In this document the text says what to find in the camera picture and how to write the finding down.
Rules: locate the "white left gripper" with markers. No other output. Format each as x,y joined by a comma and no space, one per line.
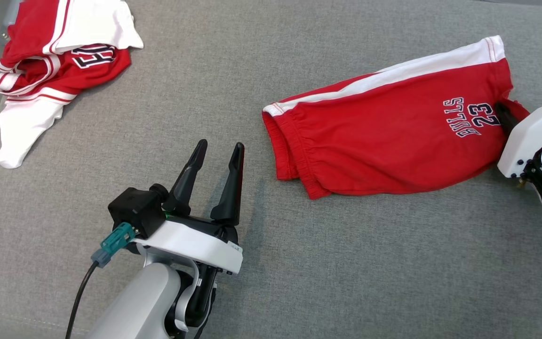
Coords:
191,242

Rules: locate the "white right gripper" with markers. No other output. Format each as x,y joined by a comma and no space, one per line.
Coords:
530,136

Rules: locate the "red shorts with white stripe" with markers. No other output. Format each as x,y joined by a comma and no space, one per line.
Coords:
384,136

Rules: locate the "red white basketball jersey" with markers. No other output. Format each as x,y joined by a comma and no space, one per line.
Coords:
64,56

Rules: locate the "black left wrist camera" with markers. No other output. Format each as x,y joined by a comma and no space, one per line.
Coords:
134,209

